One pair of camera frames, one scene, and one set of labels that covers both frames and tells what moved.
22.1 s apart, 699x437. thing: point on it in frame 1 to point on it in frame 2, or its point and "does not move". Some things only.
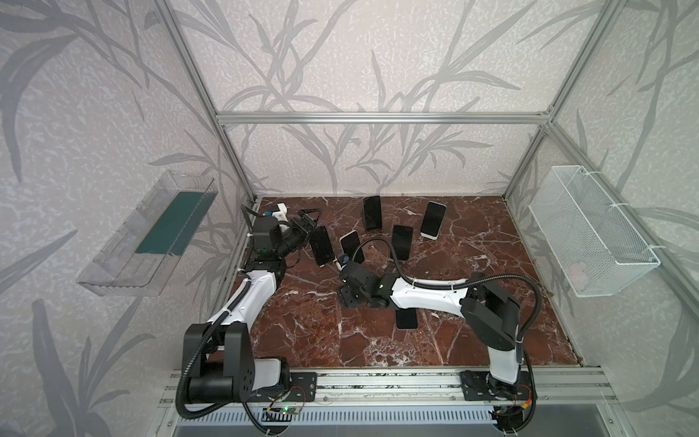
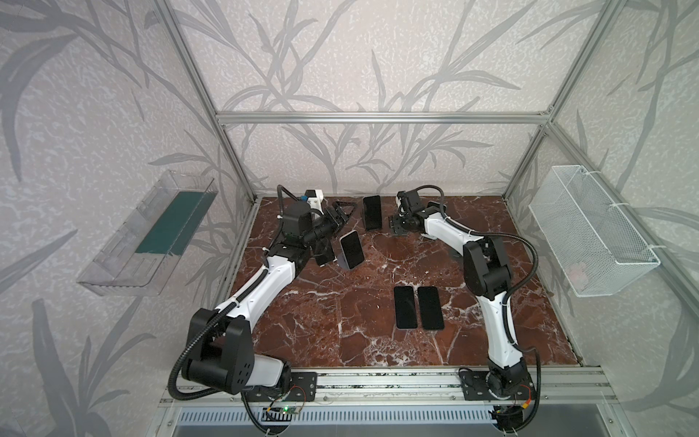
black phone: (401, 239) to (431, 310)
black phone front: (407, 318) does not move
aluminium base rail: (350, 388) does not move
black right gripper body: (349, 271) to (401, 221)
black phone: (372, 212) does not move
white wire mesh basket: (595, 247) does not move
